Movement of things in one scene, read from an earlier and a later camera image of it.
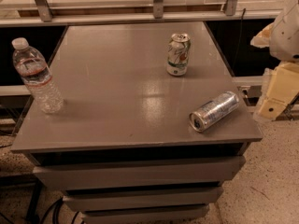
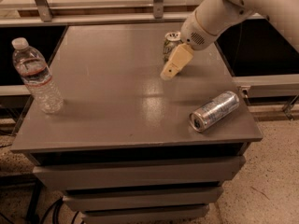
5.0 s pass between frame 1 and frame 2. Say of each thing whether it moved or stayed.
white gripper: moved
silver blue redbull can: stayed
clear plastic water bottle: stayed
